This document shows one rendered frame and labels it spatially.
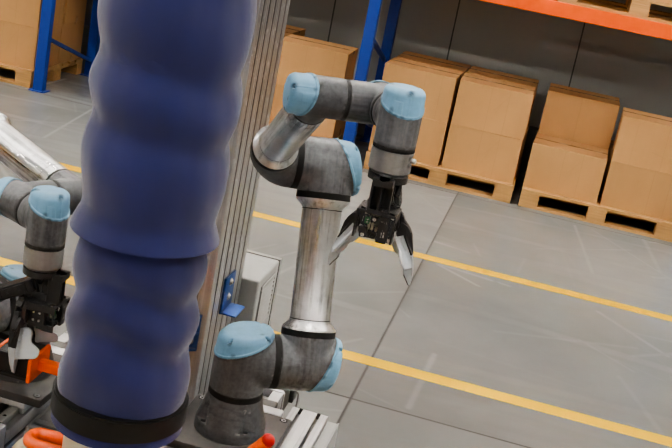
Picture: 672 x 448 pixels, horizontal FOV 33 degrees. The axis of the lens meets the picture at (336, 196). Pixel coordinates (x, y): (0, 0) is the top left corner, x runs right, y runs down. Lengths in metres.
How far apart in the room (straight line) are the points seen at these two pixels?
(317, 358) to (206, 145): 0.79
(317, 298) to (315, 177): 0.25
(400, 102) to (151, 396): 0.63
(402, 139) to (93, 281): 0.57
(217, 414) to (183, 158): 0.83
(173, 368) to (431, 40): 8.44
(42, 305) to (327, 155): 0.65
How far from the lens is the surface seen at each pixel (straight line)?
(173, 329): 1.80
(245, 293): 2.74
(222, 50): 1.65
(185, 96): 1.65
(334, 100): 1.97
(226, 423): 2.37
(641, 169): 8.90
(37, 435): 2.04
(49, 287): 2.21
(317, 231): 2.35
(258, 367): 2.33
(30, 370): 2.26
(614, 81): 10.08
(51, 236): 2.16
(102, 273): 1.76
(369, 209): 1.93
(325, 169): 2.33
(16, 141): 2.45
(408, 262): 2.00
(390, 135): 1.91
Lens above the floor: 2.20
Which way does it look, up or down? 16 degrees down
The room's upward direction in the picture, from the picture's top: 11 degrees clockwise
